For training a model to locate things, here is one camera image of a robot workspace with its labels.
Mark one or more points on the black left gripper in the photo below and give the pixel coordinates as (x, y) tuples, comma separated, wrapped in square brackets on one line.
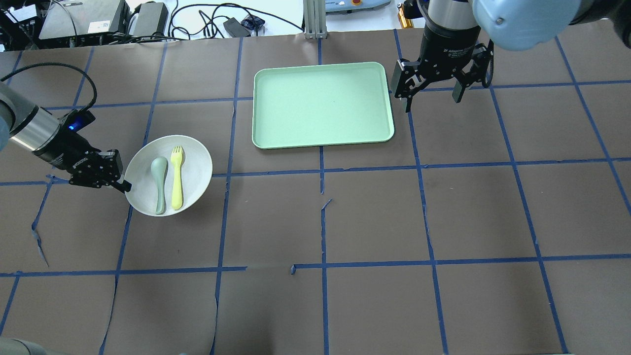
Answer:
[(60, 148)]

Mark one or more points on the grey electronics box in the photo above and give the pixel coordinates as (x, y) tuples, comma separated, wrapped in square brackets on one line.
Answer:
[(84, 18)]

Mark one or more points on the mint green tray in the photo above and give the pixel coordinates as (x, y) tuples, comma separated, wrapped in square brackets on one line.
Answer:
[(321, 105)]

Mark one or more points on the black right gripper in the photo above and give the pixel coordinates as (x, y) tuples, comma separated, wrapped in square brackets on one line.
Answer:
[(449, 47)]

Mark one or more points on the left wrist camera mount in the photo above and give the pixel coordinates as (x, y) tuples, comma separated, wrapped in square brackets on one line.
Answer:
[(76, 120)]

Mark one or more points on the sage green plastic spoon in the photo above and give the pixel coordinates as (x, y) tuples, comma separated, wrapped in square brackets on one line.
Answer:
[(158, 170)]

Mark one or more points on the white round plate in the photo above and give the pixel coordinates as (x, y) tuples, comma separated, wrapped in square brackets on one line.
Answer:
[(197, 170)]

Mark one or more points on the aluminium frame post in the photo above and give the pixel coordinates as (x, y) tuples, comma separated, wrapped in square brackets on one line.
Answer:
[(314, 19)]

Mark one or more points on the yellow plastic fork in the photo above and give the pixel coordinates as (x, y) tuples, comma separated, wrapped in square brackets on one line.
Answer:
[(177, 187)]

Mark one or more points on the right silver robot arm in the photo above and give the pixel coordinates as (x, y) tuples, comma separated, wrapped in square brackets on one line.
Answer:
[(522, 24)]

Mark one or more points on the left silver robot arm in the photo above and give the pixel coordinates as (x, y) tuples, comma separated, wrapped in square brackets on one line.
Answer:
[(29, 125)]

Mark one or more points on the black power adapter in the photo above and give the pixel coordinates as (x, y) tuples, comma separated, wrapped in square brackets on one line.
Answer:
[(235, 29)]

